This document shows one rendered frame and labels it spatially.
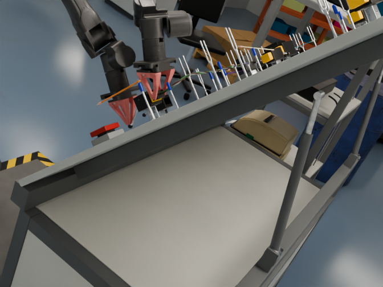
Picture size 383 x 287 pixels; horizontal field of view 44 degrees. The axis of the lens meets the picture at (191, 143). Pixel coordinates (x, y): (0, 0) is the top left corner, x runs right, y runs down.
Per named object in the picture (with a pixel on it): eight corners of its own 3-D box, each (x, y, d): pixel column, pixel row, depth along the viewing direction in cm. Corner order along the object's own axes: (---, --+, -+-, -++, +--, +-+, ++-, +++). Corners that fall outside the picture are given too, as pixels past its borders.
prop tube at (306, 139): (262, 258, 107) (298, 131, 96) (266, 253, 109) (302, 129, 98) (275, 265, 105) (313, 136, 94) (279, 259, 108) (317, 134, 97)
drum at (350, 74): (280, 156, 417) (330, 66, 379) (304, 143, 465) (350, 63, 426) (337, 195, 395) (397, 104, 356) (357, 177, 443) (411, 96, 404)
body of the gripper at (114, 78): (142, 90, 135) (135, 65, 133) (115, 98, 127) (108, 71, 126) (127, 94, 139) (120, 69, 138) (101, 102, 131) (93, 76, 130)
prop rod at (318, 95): (322, 93, 92) (284, 222, 102) (326, 91, 94) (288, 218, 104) (314, 90, 92) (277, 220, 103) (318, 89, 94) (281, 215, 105)
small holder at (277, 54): (301, 66, 134) (292, 42, 134) (282, 73, 128) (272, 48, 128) (289, 72, 137) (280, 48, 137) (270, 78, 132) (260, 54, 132)
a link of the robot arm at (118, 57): (104, 25, 132) (79, 41, 129) (118, 16, 122) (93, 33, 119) (127, 61, 136) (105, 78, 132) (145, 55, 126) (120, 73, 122)
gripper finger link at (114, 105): (148, 119, 135) (139, 86, 134) (130, 125, 130) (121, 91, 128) (133, 122, 140) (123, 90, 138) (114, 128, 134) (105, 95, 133)
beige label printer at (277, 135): (220, 140, 237) (236, 106, 228) (236, 130, 255) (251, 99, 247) (272, 172, 229) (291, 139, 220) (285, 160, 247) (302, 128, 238)
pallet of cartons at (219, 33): (237, 89, 527) (252, 57, 510) (185, 54, 561) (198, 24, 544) (281, 83, 616) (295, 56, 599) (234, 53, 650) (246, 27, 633)
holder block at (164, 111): (153, 131, 173) (142, 106, 173) (179, 120, 166) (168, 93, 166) (146, 134, 169) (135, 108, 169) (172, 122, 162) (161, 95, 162)
